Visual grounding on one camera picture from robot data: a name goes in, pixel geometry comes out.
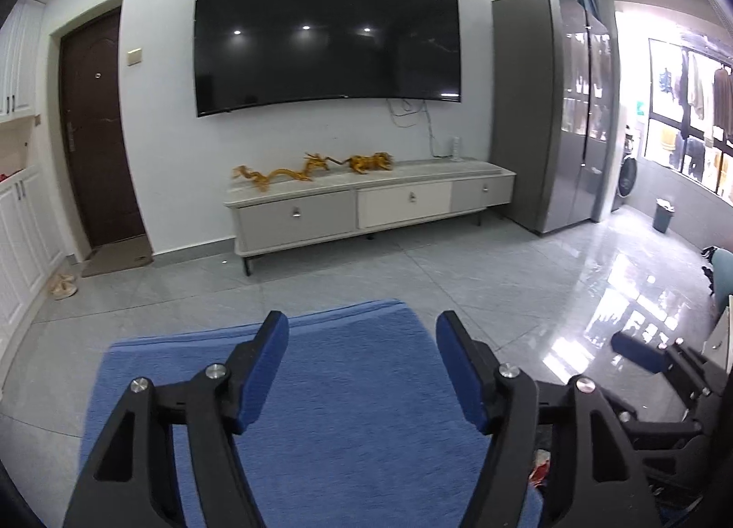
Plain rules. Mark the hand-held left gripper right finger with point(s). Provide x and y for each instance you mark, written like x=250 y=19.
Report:
x=467 y=376

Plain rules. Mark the blue-grey waste bin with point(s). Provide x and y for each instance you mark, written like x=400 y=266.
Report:
x=664 y=217

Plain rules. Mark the blue table mat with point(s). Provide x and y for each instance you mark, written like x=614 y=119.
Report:
x=355 y=390

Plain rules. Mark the short golden dragon figurine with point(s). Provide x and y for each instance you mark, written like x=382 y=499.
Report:
x=369 y=163

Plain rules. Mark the teal rounded object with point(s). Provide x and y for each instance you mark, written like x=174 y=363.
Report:
x=724 y=281

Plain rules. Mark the beige wall switch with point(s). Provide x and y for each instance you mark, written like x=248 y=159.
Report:
x=134 y=57

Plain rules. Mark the washing machine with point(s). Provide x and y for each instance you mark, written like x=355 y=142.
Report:
x=626 y=181

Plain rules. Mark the wall-mounted black television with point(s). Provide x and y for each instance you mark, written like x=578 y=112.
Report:
x=326 y=35

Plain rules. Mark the grey refrigerator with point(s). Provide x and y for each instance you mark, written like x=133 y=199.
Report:
x=544 y=115

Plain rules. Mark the row of hanging clothes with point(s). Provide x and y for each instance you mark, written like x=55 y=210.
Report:
x=698 y=92

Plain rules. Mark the brown doormat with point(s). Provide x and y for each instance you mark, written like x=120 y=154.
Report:
x=117 y=260

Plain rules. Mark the white panelled cupboard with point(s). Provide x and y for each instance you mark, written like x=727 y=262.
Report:
x=23 y=236

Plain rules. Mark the long golden dragon figurine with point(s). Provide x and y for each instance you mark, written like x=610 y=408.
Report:
x=280 y=173

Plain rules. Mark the white television cabinet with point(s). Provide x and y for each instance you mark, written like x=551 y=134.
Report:
x=320 y=218

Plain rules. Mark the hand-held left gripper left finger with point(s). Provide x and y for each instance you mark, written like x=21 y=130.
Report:
x=260 y=376

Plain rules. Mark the white power strip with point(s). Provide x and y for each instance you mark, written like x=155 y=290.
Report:
x=455 y=149

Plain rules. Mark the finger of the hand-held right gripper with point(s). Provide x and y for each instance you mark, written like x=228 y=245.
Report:
x=638 y=352
x=658 y=430

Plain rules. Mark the dark brown door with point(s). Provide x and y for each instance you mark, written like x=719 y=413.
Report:
x=103 y=132

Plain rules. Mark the red wrapper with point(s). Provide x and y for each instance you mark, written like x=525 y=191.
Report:
x=541 y=470

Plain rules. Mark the beige slippers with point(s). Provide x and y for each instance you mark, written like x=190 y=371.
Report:
x=63 y=286

